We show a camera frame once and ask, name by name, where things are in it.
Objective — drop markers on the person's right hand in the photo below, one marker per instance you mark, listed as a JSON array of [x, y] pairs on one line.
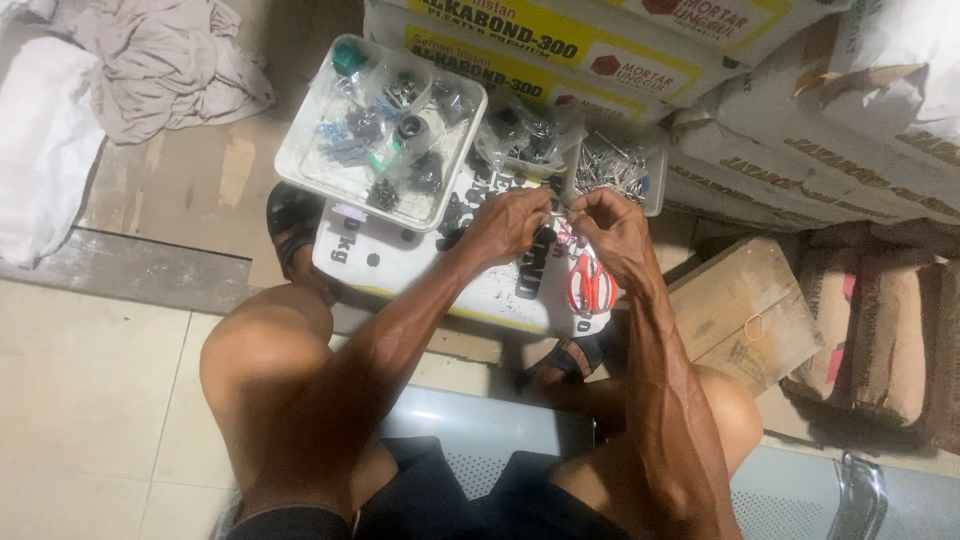
[[619, 240]]

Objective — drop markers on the person's left hand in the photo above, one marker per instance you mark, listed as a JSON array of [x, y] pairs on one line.
[[499, 229]]

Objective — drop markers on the small clear plastic bag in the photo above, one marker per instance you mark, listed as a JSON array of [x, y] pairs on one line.
[[562, 223]]

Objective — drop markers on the container of silver nails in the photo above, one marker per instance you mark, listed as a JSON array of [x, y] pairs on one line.
[[611, 166]]

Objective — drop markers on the white plastic pail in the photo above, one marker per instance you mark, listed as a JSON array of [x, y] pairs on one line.
[[420, 274]]

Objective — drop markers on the clear bag of black screws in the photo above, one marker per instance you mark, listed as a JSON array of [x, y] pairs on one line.
[[525, 135]]

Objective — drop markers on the black right sandal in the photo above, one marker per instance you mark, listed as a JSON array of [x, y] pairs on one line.
[[574, 356]]

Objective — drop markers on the black sandal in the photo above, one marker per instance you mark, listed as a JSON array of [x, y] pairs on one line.
[[574, 356], [291, 217]]

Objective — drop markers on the black round fitting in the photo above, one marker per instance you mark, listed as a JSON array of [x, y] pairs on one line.
[[411, 129]]

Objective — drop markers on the brown cardboard box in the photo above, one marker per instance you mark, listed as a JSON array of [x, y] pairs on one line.
[[739, 300]]

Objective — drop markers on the pile of small screw bags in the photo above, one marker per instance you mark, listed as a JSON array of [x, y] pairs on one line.
[[375, 127]]

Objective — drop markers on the yellow rubber band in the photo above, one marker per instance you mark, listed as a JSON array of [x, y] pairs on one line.
[[754, 328]]

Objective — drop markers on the white rectangular tray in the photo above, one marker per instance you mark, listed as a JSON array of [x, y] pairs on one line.
[[315, 161]]

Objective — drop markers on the stack of white yellow sacks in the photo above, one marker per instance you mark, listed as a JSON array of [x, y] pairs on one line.
[[570, 45]]

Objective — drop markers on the person's right leg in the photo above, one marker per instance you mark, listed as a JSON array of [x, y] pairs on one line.
[[720, 420]]

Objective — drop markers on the person's leg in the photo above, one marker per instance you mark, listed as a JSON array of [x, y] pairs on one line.
[[720, 420], [259, 375]]

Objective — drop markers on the grey perforated metal bench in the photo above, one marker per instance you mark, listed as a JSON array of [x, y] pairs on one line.
[[487, 435]]

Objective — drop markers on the black left sandal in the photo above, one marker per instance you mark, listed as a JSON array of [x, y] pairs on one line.
[[291, 217]]

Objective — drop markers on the green plastic fitting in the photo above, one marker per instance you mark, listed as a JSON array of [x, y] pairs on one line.
[[349, 57]]

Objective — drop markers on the stack of grey paper sacks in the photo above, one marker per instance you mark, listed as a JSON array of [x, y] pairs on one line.
[[840, 135]]

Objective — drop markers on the black shorts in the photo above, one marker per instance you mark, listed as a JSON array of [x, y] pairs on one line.
[[450, 502]]

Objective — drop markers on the stack of brown sacks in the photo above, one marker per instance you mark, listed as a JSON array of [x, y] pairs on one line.
[[885, 330]]

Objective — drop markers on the person's left leg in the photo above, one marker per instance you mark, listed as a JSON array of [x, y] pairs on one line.
[[259, 375]]

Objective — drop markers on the beige crumpled cloth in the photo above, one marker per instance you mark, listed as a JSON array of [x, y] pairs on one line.
[[169, 64]]

